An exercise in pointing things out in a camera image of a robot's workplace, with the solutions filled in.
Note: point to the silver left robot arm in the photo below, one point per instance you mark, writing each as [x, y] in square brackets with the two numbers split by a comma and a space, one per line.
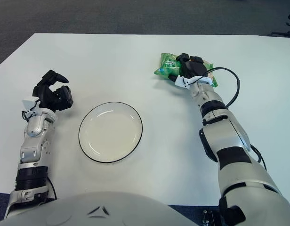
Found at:
[33, 127]

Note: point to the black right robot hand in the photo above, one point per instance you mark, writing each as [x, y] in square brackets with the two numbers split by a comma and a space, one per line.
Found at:
[194, 68]

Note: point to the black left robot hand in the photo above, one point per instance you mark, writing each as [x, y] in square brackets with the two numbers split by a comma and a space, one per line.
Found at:
[45, 96]

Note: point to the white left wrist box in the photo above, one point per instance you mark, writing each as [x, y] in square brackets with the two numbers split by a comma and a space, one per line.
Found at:
[29, 104]

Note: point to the grey robot torso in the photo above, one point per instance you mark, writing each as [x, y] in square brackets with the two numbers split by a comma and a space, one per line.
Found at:
[100, 207]

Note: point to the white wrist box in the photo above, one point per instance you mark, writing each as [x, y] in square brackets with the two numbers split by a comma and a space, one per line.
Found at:
[181, 81]
[29, 104]

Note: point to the white plate with black rim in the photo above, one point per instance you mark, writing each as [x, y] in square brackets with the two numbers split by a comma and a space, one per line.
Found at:
[109, 131]

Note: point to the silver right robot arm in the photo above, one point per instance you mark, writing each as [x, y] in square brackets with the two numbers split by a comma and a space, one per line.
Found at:
[236, 164]

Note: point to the black table frame bracket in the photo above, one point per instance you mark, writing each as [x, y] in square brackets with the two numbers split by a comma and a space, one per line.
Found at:
[211, 219]

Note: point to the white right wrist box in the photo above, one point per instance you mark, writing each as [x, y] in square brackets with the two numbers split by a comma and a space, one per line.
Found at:
[181, 81]

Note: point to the green potato chip bag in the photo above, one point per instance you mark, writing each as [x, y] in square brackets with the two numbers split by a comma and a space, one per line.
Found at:
[168, 64]

